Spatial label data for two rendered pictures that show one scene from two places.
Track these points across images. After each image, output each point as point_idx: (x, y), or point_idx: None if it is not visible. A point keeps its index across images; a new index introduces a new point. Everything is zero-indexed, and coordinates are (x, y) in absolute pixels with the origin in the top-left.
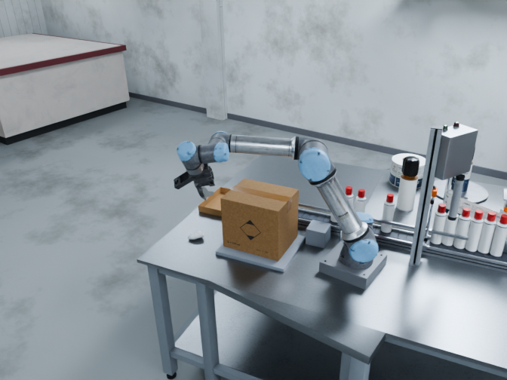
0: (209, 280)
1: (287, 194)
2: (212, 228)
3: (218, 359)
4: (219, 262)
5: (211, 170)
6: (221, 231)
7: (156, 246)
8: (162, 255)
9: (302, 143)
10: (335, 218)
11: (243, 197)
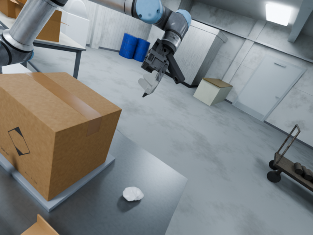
0: (125, 136)
1: (22, 77)
2: (105, 215)
3: None
4: (113, 149)
5: (148, 53)
6: (93, 204)
7: (176, 193)
8: (166, 176)
9: None
10: (39, 32)
11: (91, 98)
